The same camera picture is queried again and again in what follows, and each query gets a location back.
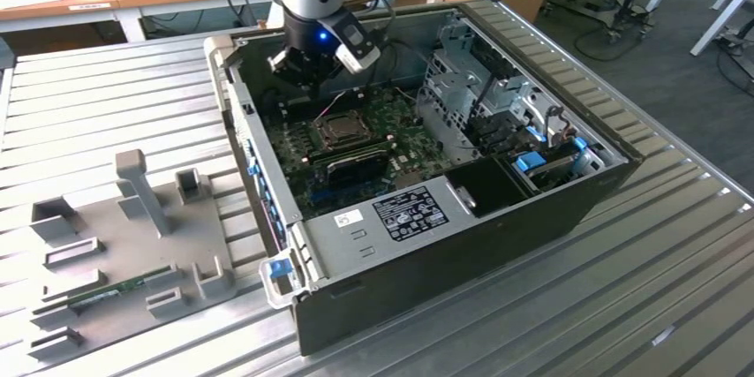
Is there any thin wire locking lever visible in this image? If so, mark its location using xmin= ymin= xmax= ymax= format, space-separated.
xmin=314 ymin=88 xmax=350 ymax=123

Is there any silver CPU with green edge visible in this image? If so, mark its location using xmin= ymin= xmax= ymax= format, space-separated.
xmin=323 ymin=115 xmax=366 ymax=139

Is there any metal socket cover frame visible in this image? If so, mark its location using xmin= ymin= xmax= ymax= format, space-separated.
xmin=316 ymin=108 xmax=378 ymax=149

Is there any CPU socket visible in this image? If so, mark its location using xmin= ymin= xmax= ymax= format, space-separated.
xmin=315 ymin=107 xmax=382 ymax=151

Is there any green RAM stick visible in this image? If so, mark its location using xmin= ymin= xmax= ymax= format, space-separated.
xmin=67 ymin=277 xmax=148 ymax=307
xmin=304 ymin=141 xmax=395 ymax=165

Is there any silver drive bay cage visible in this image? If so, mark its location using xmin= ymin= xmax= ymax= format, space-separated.
xmin=418 ymin=12 xmax=609 ymax=177

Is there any green motherboard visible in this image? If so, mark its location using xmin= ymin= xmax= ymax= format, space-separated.
xmin=258 ymin=85 xmax=467 ymax=215

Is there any black graphics card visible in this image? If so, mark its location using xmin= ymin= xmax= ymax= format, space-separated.
xmin=315 ymin=149 xmax=395 ymax=196

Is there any gray power supply unit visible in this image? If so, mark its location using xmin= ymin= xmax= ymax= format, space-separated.
xmin=292 ymin=175 xmax=476 ymax=283

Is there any hard disk in blue carrier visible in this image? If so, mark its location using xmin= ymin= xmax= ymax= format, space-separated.
xmin=510 ymin=151 xmax=582 ymax=195

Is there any gray parts rack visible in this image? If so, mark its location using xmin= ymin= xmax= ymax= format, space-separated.
xmin=25 ymin=149 xmax=240 ymax=363

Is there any black and gray PC case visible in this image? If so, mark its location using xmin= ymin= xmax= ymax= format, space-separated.
xmin=203 ymin=0 xmax=655 ymax=357

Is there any white table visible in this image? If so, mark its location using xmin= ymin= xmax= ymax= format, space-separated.
xmin=645 ymin=0 xmax=754 ymax=58

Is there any small white table label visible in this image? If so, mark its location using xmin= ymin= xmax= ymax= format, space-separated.
xmin=650 ymin=326 xmax=679 ymax=348

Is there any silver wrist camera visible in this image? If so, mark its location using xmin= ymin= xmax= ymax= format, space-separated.
xmin=320 ymin=10 xmax=383 ymax=73

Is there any black disk wire bundle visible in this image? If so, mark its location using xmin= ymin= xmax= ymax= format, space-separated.
xmin=542 ymin=103 xmax=578 ymax=148

